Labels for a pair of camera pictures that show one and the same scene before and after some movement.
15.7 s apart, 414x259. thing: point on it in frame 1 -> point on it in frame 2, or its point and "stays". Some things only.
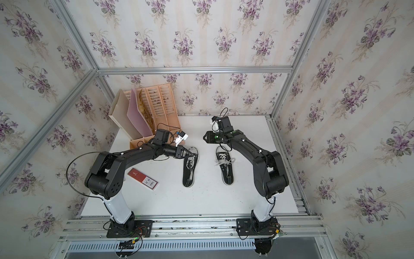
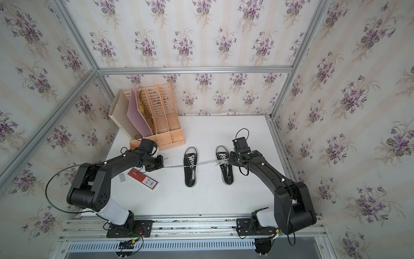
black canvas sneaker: x=190 y=165 stays
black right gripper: x=208 y=137 -> x=230 y=155
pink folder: x=135 y=117 stays
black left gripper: x=179 y=151 -> x=159 y=164
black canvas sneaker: x=224 y=161 stays
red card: x=144 y=179 stays
